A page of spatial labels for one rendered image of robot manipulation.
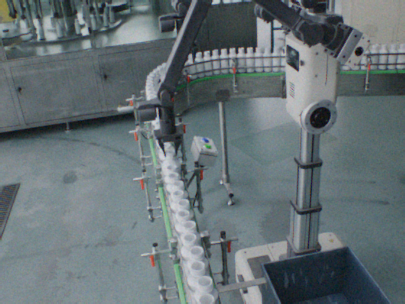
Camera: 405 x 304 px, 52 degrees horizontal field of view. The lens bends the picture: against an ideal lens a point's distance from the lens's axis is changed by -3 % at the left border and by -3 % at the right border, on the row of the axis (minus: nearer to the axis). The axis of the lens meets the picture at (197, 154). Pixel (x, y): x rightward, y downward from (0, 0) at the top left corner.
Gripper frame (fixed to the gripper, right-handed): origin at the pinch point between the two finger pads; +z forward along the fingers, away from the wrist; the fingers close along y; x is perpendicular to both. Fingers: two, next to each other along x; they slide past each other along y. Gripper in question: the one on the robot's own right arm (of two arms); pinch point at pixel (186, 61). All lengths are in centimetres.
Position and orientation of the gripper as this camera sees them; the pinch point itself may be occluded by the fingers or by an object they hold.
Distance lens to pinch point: 193.7
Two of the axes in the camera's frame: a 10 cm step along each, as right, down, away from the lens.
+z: 0.8, 8.8, 4.8
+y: -9.8, 1.6, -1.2
